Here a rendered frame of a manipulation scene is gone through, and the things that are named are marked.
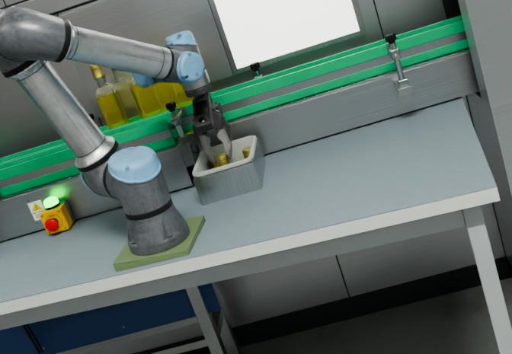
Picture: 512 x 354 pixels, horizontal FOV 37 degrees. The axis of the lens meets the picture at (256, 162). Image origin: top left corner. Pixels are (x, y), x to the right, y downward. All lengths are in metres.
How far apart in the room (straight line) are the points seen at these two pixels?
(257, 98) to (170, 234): 0.61
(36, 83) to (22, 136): 0.85
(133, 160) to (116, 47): 0.26
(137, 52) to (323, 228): 0.58
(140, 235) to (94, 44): 0.46
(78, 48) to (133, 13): 0.73
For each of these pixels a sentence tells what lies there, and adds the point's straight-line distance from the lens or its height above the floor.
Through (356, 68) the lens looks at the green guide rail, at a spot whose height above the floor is 0.92.
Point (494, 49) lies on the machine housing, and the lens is 2.10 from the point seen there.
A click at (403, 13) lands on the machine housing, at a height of 1.00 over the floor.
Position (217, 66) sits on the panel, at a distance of 2.41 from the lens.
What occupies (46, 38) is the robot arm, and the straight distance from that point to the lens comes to 1.67.
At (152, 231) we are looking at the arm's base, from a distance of 1.80.
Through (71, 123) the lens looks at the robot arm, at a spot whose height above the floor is 1.11.
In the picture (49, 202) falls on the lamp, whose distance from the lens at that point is 2.29.
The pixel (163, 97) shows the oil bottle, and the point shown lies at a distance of 2.30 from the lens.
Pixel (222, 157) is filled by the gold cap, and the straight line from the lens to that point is 2.06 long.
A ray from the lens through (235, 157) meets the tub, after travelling 2.22.
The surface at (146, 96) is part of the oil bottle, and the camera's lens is 2.31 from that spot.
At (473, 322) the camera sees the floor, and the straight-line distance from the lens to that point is 2.62.
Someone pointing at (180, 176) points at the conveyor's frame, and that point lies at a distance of 2.23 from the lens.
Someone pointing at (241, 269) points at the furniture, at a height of 0.67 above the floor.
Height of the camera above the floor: 1.42
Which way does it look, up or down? 17 degrees down
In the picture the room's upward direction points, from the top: 19 degrees counter-clockwise
